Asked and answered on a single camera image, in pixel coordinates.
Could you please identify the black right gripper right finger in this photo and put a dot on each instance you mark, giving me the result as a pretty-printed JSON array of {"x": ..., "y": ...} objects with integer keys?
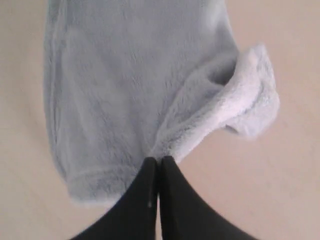
[{"x": 184, "y": 215}]

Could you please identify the light blue fleece towel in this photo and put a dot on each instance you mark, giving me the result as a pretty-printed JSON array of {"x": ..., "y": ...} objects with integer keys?
[{"x": 130, "y": 79}]

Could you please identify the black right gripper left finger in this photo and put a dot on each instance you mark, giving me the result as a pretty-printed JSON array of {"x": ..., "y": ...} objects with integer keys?
[{"x": 134, "y": 215}]

